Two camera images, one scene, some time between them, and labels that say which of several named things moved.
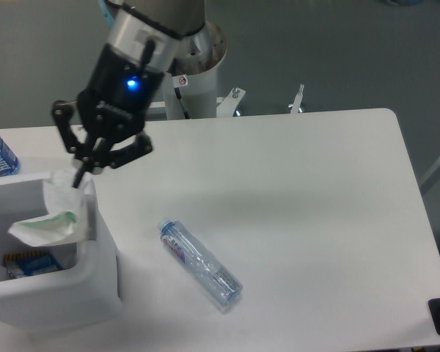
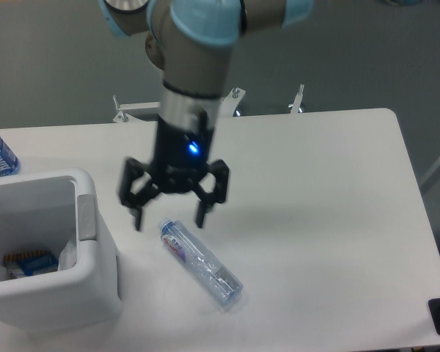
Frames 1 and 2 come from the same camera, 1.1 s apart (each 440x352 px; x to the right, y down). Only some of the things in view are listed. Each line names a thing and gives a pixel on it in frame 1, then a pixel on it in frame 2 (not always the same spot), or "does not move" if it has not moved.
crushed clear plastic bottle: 221,287 does not move
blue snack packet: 23,264 does not move
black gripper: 113,105 to 179,162
